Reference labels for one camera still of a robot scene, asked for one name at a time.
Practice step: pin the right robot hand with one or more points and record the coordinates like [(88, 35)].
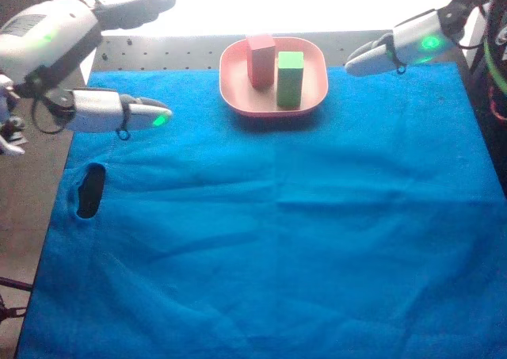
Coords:
[(412, 44)]

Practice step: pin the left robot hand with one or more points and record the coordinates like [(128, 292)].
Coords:
[(51, 42)]

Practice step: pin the red block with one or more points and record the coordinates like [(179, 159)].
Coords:
[(261, 62)]

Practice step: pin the blue cloth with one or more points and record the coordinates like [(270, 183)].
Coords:
[(237, 236)]

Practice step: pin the pink square plate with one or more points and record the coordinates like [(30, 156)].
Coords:
[(237, 85)]

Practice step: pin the green block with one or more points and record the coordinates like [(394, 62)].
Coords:
[(290, 81)]

